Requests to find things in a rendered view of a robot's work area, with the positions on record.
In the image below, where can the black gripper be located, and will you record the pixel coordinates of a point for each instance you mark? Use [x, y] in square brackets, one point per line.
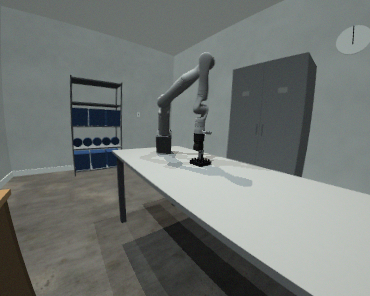
[198, 140]

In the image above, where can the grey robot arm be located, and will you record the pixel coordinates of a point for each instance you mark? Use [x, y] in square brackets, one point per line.
[186, 80]

